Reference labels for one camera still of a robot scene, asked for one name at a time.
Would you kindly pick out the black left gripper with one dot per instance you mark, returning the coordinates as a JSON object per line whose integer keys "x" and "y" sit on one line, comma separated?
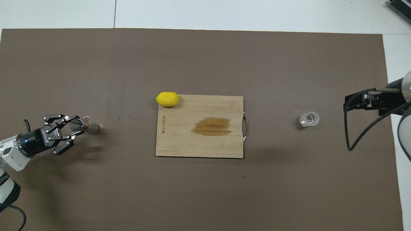
{"x": 37, "y": 141}

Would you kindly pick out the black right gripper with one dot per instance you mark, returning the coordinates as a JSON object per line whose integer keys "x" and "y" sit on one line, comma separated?
{"x": 388, "y": 102}

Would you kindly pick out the steel double jigger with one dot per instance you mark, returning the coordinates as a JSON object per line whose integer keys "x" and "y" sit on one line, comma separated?
{"x": 86, "y": 127}

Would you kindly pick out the clear glass cup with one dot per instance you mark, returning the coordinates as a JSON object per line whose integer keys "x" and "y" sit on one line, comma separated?
{"x": 309, "y": 119}

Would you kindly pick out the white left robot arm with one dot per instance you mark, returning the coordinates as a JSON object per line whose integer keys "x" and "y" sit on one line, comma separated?
{"x": 13, "y": 154}

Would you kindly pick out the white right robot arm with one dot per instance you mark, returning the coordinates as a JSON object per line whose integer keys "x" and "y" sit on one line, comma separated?
{"x": 406, "y": 134}

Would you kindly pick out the grey ribbed device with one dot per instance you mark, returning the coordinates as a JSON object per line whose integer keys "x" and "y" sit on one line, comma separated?
{"x": 401, "y": 5}

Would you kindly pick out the yellow lemon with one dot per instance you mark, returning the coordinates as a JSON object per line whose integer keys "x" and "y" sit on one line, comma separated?
{"x": 167, "y": 99}

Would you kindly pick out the wooden cutting board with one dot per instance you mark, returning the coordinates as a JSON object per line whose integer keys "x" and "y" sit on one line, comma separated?
{"x": 199, "y": 144}

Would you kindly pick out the brown table mat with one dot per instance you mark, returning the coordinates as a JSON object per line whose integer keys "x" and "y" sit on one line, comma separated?
{"x": 205, "y": 192}

